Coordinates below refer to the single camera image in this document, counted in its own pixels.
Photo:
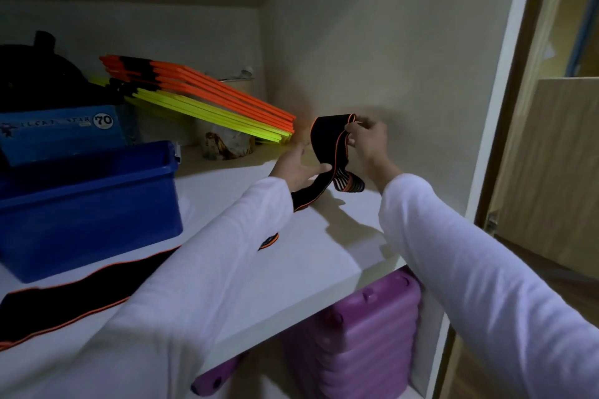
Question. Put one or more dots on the white lidded container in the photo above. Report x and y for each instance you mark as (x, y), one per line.
(238, 78)

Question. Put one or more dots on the metal door hinge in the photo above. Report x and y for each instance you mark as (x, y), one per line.
(491, 222)

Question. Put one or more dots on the wooden door frame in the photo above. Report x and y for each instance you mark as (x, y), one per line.
(524, 85)

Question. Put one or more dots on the white cabinet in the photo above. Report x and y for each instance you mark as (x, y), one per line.
(299, 244)

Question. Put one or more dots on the black bag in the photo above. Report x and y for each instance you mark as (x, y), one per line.
(37, 76)

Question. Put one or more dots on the person's right forearm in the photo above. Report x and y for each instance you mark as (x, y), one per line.
(472, 291)

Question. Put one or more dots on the blue plastic bin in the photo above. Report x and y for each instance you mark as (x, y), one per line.
(93, 207)

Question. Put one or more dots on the stack of orange flat slats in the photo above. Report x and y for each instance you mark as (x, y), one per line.
(206, 85)

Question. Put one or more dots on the blue printed cardboard box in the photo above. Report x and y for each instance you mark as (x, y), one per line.
(56, 132)

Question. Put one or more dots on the purple ribbed suitcase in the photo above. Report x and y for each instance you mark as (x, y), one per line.
(360, 342)

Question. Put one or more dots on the white patterned cup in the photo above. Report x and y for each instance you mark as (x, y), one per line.
(227, 144)

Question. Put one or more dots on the purple plastic case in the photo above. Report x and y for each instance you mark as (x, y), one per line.
(215, 377)

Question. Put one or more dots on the stack of yellow flat slats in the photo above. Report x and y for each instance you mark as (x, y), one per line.
(201, 113)

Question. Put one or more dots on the person's left thumb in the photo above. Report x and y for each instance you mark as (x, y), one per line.
(318, 170)

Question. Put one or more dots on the wooden door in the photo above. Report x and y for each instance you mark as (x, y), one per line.
(552, 169)

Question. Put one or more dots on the person's right hand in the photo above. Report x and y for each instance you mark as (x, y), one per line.
(372, 139)

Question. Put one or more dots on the person's right thumb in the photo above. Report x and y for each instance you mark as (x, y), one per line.
(351, 136)

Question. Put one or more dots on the person's left hand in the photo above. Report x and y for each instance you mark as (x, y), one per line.
(288, 169)

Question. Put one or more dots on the person's left forearm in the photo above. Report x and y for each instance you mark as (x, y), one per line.
(187, 300)

